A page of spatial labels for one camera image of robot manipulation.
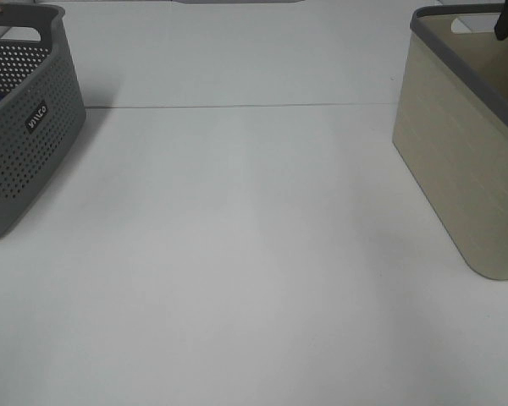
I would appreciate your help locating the beige basket with grey rim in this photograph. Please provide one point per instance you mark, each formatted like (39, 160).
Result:
(451, 127)

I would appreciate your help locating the grey perforated plastic basket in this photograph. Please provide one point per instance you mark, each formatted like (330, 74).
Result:
(42, 112)

